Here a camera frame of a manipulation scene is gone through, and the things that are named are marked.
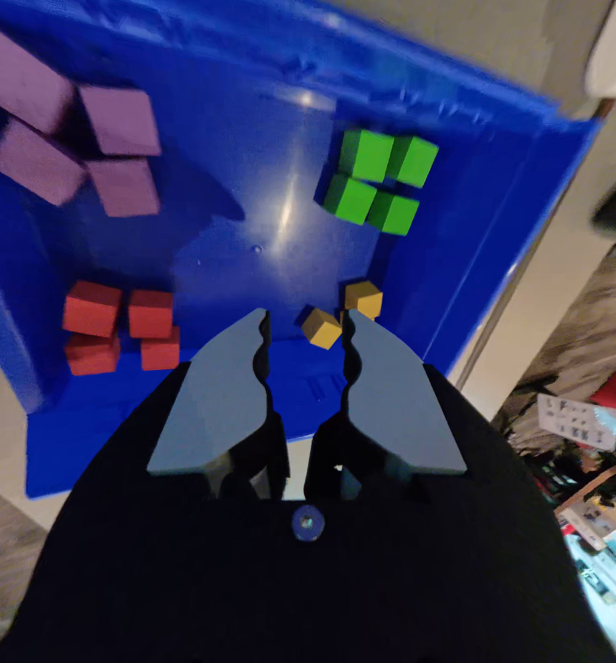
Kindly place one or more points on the printed paper sheet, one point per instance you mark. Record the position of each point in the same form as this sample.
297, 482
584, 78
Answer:
577, 422

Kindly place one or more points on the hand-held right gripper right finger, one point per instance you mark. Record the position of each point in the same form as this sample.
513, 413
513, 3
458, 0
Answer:
401, 409

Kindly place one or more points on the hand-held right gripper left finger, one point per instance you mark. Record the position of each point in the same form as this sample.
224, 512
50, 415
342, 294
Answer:
214, 404

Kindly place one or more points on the blue plastic bin with cubes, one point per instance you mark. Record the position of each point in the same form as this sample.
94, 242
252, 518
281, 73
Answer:
266, 155

